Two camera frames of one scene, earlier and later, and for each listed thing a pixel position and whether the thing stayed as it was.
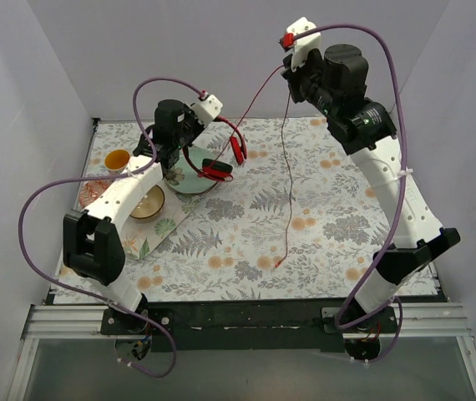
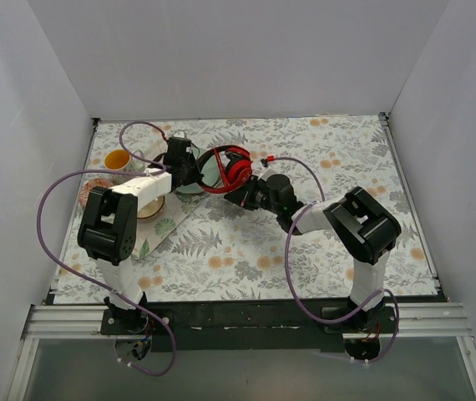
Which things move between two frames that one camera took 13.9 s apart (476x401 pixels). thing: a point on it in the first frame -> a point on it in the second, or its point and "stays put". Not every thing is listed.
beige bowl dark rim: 150,204 stays put
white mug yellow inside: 116,159 stays put
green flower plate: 184,179 stays put
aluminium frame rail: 84,322 stays put
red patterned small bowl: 91,190 stays put
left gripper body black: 164,154 -> 192,170
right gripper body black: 295,83 -> 246,195
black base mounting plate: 256,326 stays put
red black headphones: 218,170 -> 235,164
